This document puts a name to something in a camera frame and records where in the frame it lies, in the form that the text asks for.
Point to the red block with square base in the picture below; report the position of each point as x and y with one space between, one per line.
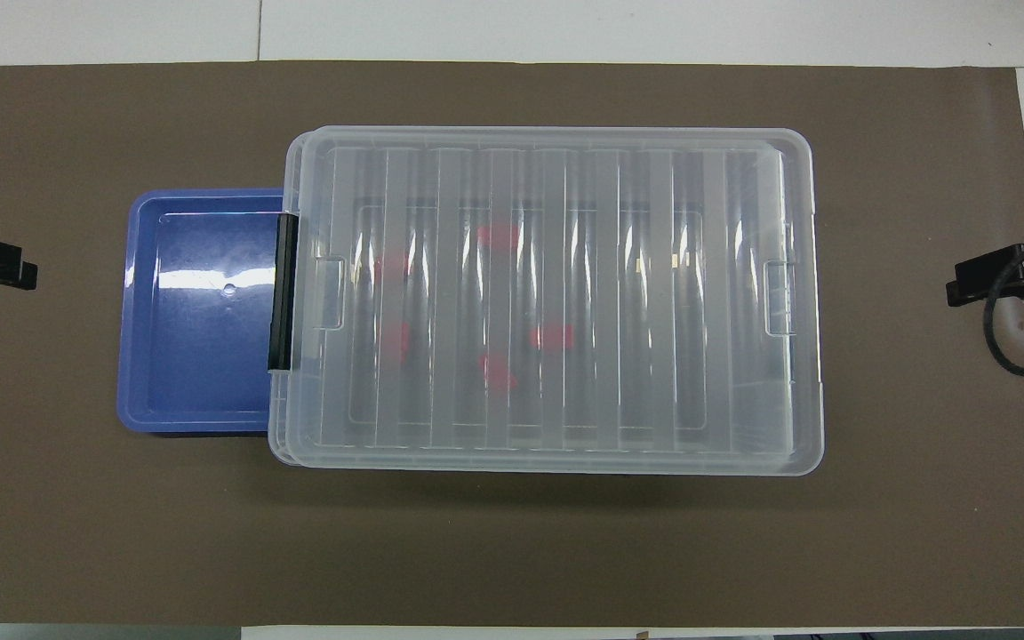
399 339

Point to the brown table mat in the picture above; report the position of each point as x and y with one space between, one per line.
512 551

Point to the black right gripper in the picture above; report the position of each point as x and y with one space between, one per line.
996 277

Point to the clear ribbed box lid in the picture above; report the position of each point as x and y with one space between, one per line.
565 178

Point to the black box latch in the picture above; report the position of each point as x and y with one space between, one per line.
283 293

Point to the clear plastic storage box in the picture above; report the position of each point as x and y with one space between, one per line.
279 418

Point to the blue plastic tray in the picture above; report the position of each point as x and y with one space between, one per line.
196 356

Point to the red cylindrical block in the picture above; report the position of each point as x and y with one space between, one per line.
393 263

